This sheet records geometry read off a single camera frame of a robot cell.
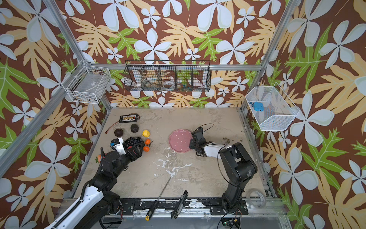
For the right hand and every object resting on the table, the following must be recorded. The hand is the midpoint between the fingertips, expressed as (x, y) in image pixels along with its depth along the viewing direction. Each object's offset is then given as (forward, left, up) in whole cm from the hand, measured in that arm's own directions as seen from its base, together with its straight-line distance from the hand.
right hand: (191, 142), depth 98 cm
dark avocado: (+10, +41, +3) cm, 43 cm away
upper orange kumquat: (-1, +30, +2) cm, 30 cm away
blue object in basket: (+10, -40, +24) cm, 48 cm away
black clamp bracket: (-42, +11, +1) cm, 44 cm away
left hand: (-11, +31, +17) cm, 37 cm away
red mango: (-12, +59, +2) cm, 61 cm away
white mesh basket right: (+7, -47, +25) cm, 54 cm away
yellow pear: (+6, +32, +3) cm, 33 cm away
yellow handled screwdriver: (-38, +22, -1) cm, 44 cm away
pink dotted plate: (+2, +8, 0) cm, 9 cm away
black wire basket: (+36, +6, +29) cm, 47 cm away
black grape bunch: (-1, +40, +3) cm, 40 cm away
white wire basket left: (+20, +62, +34) cm, 73 cm away
